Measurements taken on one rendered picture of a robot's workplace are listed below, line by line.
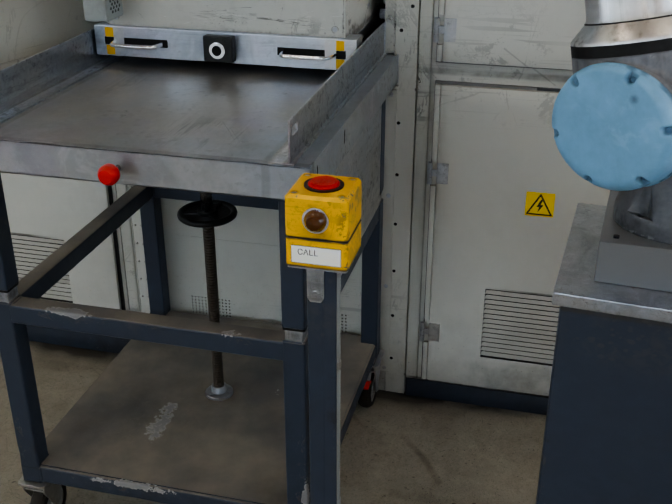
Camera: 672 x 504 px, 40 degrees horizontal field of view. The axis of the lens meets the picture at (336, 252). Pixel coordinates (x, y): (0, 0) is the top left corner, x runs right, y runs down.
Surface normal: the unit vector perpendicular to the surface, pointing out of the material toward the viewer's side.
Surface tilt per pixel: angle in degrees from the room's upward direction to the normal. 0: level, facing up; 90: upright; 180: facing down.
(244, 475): 0
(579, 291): 0
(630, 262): 90
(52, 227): 90
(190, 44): 90
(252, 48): 90
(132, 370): 0
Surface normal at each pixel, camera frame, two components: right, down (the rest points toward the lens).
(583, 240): 0.00, -0.90
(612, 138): -0.66, 0.37
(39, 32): 0.85, 0.23
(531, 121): -0.25, 0.43
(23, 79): 0.97, 0.11
